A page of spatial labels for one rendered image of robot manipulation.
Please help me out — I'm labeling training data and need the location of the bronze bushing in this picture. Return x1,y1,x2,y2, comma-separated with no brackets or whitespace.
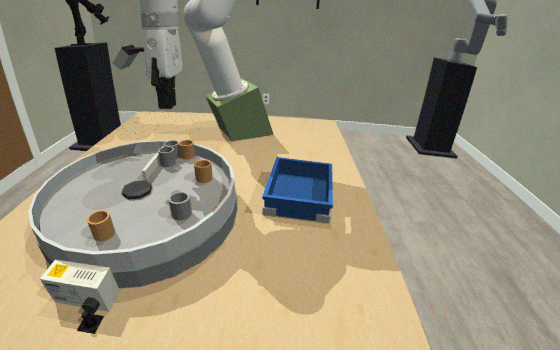
194,160,213,183
87,210,115,241
179,140,195,159

